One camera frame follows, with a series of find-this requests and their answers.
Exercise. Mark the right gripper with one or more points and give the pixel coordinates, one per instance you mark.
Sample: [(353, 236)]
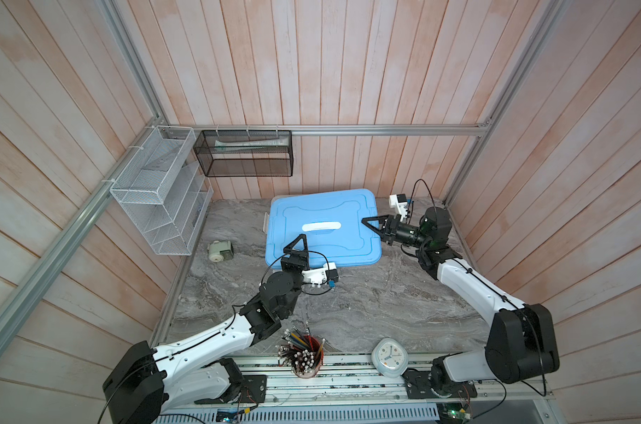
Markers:
[(389, 224)]

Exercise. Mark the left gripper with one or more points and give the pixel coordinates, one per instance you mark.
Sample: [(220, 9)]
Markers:
[(301, 256)]

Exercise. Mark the blue plastic bin lid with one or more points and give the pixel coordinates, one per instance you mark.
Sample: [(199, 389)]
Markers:
[(332, 223)]

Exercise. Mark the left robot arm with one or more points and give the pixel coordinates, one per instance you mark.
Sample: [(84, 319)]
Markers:
[(149, 380)]

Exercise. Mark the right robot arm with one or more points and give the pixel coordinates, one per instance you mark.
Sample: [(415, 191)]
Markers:
[(521, 343)]

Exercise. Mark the white plastic storage bin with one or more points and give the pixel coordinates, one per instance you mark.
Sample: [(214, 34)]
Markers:
[(266, 223)]

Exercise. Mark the green white pencil sharpener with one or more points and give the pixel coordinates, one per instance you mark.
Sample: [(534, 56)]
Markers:
[(219, 251)]

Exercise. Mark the red cup of pencils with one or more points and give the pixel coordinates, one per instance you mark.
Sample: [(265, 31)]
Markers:
[(302, 352)]

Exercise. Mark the white alarm clock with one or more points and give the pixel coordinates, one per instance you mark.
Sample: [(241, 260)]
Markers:
[(389, 358)]

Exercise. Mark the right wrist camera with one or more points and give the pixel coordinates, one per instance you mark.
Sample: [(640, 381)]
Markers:
[(401, 205)]

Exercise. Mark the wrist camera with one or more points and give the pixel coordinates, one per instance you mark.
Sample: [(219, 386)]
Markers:
[(401, 205), (327, 274)]

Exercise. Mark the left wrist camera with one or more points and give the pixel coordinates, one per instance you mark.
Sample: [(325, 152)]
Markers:
[(327, 274)]

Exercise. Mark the black wire mesh basket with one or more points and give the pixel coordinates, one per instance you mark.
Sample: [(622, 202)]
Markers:
[(245, 153)]

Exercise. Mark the white wire mesh shelf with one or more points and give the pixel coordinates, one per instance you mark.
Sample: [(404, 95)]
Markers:
[(163, 195)]

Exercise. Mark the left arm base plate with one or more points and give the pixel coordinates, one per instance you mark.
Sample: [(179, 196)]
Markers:
[(250, 389)]

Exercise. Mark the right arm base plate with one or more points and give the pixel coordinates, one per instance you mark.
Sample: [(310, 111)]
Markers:
[(431, 385)]

